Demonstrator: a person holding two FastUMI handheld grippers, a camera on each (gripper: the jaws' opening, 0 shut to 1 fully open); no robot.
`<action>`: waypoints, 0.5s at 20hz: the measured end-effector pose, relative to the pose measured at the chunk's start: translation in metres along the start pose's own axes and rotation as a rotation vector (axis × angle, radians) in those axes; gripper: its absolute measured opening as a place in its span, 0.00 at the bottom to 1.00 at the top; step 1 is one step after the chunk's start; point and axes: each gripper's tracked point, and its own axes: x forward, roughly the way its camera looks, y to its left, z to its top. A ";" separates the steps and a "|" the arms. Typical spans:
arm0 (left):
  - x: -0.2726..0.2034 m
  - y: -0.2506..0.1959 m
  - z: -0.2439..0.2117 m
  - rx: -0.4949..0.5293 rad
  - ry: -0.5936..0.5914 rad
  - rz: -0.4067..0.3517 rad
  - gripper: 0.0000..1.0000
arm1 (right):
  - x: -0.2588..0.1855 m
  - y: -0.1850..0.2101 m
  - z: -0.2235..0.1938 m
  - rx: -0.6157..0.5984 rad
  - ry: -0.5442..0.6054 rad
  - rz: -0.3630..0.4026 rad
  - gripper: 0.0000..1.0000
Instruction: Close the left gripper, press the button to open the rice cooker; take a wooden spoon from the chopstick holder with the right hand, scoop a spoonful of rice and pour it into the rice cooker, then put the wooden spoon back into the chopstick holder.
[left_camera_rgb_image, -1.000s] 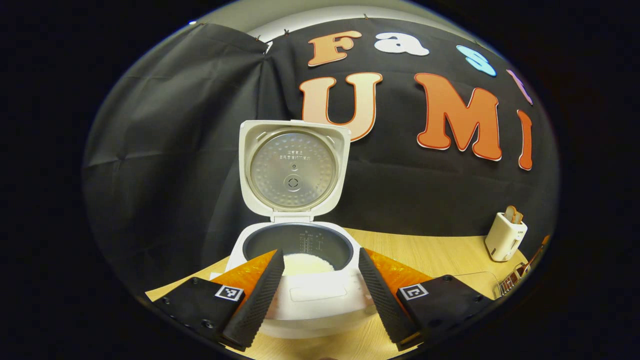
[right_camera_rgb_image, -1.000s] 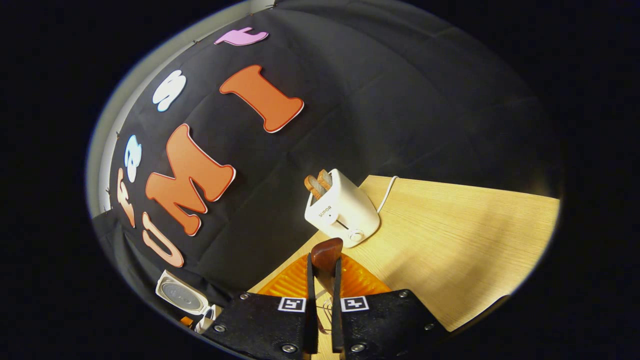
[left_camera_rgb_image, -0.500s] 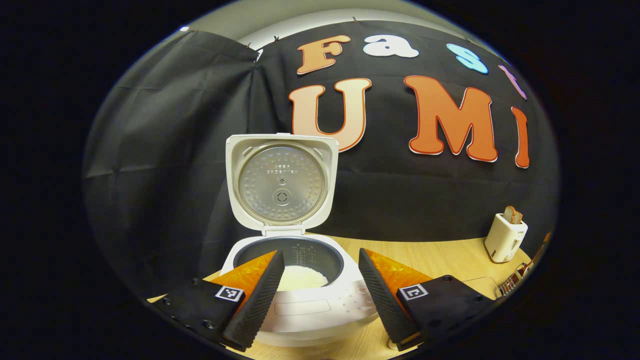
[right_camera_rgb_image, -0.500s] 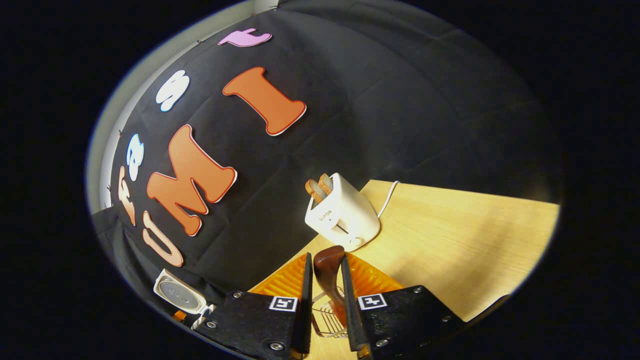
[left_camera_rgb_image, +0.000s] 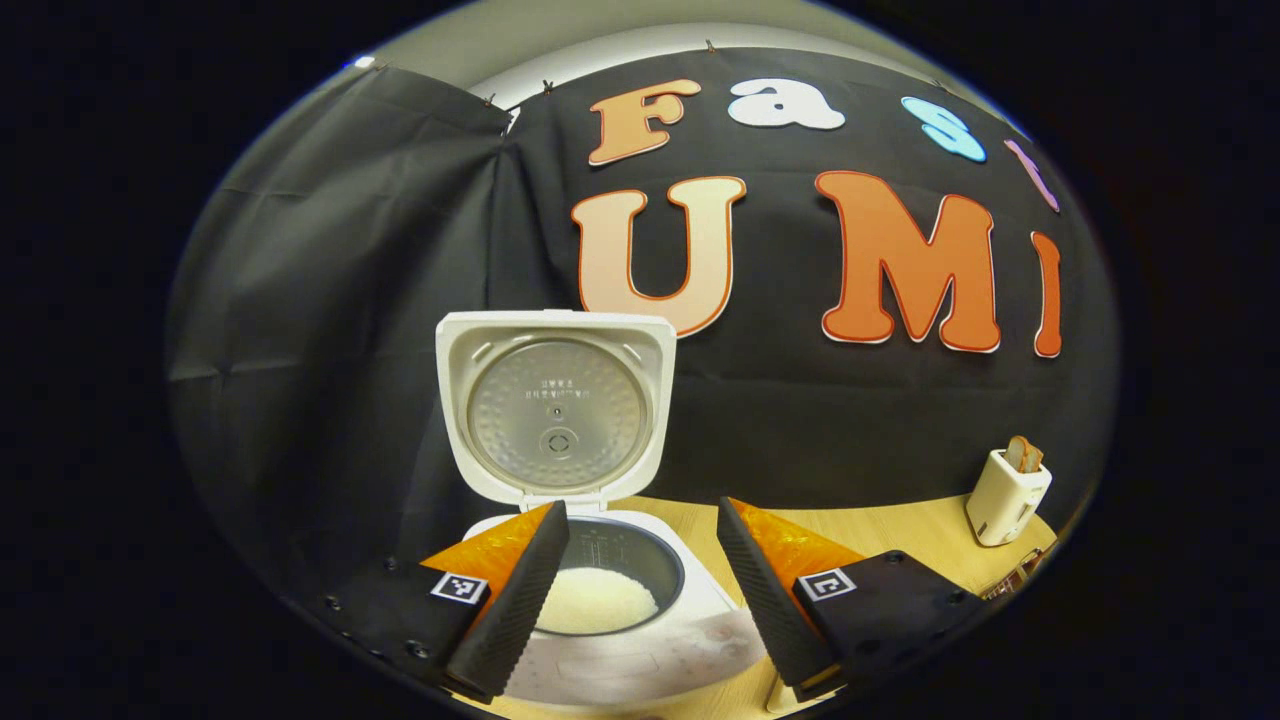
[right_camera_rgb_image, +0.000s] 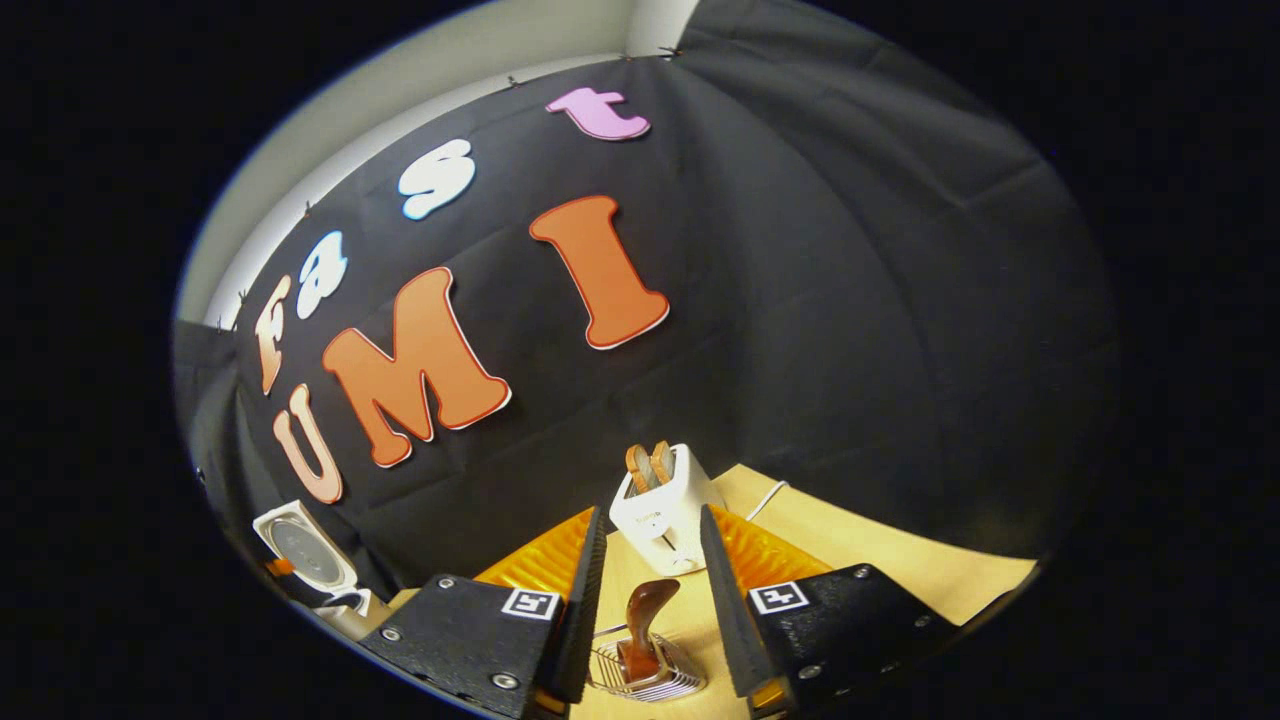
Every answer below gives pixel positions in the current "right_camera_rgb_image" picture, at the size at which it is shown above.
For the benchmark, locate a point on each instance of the toasted bread slice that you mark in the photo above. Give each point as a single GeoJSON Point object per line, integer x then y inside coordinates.
{"type": "Point", "coordinates": [663, 462]}
{"type": "Point", "coordinates": [640, 468]}

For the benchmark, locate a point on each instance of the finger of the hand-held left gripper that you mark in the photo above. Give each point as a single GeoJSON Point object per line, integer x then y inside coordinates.
{"type": "Point", "coordinates": [281, 567]}

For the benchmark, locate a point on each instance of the white toaster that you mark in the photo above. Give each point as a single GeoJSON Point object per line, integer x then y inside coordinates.
{"type": "Point", "coordinates": [660, 520]}

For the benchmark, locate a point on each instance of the brown wooden spoon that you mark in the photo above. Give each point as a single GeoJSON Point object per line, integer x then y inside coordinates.
{"type": "Point", "coordinates": [640, 620]}

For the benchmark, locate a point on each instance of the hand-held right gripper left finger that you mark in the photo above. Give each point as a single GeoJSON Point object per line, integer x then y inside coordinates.
{"type": "Point", "coordinates": [585, 620]}

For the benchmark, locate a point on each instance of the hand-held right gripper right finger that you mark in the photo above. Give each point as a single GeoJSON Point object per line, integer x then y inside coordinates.
{"type": "Point", "coordinates": [730, 630]}

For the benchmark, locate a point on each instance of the white rice cooker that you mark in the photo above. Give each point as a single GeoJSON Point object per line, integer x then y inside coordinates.
{"type": "Point", "coordinates": [305, 550]}

